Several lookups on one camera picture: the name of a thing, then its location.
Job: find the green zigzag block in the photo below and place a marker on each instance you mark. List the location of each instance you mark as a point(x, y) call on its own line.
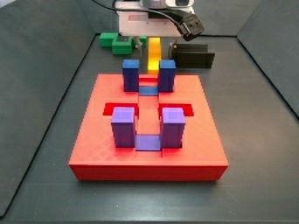
point(122, 45)

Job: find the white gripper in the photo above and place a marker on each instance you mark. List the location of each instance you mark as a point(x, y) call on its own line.
point(147, 24)

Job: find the dark blue U-shaped block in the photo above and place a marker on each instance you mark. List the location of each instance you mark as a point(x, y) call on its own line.
point(166, 77)

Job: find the black angle bracket holder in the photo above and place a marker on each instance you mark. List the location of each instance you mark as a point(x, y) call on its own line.
point(191, 56)

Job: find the yellow long bar block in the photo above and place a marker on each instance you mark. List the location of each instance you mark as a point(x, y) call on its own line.
point(154, 55)

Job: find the red slotted board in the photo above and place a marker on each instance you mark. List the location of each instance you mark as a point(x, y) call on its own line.
point(98, 160)

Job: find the purple U-shaped block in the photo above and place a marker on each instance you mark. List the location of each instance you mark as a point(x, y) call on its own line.
point(170, 138)

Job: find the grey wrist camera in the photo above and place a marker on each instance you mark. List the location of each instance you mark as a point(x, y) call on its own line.
point(162, 4)

